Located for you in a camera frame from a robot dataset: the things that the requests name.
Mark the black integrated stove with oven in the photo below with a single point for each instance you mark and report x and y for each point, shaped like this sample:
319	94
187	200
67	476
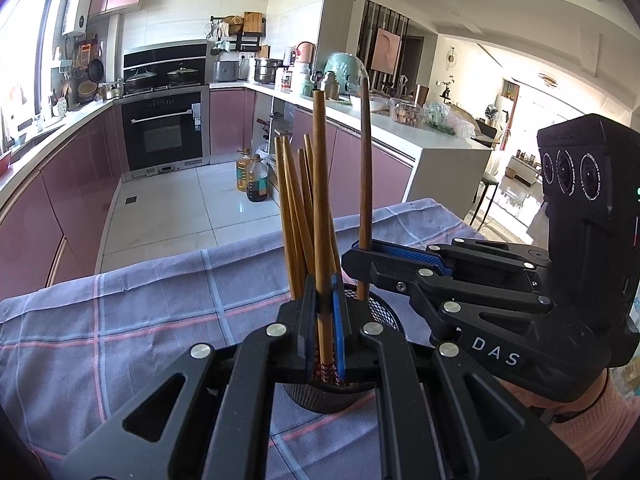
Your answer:
160	135

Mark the kitchen window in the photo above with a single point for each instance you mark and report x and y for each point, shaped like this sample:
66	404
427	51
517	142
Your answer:
25	60

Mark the black wall rack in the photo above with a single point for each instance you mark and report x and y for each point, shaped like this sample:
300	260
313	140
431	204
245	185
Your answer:
240	42

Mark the framed wall painting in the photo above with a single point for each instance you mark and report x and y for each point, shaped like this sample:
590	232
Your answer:
386	50

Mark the black wok with lid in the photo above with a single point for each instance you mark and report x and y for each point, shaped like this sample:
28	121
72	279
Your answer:
182	77
140	82

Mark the single red-patterned chopstick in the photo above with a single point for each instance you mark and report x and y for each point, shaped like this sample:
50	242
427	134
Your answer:
365	160
321	210

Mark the mint green appliance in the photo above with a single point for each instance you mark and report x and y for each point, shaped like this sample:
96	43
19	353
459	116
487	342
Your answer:
345	72

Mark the dark sauce bottle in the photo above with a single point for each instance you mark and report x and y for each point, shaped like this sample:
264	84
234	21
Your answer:
257	182

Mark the plastic bag with green contents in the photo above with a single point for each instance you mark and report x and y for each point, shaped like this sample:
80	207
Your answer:
447	120

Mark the steel thermos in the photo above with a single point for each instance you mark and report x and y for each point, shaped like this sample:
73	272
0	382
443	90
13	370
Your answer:
330	87

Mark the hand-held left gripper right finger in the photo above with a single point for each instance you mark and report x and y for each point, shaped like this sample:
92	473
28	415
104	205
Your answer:
340	340

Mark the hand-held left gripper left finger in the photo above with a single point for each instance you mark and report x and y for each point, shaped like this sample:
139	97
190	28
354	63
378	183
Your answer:
306	330

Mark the wooden cutting board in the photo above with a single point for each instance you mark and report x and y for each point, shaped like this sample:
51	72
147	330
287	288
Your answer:
252	22

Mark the clear food container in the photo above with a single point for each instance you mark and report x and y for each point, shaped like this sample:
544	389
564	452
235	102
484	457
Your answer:
406	112

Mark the white bowl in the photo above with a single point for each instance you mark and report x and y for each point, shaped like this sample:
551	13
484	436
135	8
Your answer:
381	104

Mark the pink base cabinets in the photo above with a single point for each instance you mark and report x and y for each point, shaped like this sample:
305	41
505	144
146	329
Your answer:
75	185

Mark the black chair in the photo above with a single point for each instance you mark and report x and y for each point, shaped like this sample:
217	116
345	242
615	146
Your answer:
487	180

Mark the stainless steel pot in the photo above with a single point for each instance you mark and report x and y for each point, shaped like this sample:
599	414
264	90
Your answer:
267	71

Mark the bundle of wooden chopsticks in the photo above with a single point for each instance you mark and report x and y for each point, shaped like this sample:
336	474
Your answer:
290	220

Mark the person's right forearm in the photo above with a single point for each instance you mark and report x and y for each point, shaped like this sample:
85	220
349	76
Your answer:
600	435

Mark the black mesh utensil holder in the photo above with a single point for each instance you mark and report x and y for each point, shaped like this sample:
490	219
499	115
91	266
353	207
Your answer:
320	400

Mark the silver countertop appliance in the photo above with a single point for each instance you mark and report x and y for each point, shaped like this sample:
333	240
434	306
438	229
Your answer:
226	71

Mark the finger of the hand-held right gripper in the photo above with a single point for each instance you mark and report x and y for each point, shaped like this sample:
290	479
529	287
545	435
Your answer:
410	259
385	280

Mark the yellow cooking oil bottle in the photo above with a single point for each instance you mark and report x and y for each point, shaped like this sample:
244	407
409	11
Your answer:
243	172

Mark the white gas water heater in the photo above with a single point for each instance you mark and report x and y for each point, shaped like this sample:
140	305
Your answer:
77	7

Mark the pink kettle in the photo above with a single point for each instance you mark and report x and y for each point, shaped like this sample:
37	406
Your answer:
306	55

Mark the black hanging frying pan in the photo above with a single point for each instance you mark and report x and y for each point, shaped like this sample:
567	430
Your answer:
95	69

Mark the wall clock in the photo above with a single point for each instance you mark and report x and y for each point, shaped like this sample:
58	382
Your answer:
451	59

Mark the blue plaid tablecloth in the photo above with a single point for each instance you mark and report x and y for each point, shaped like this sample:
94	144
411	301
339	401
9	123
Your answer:
150	320

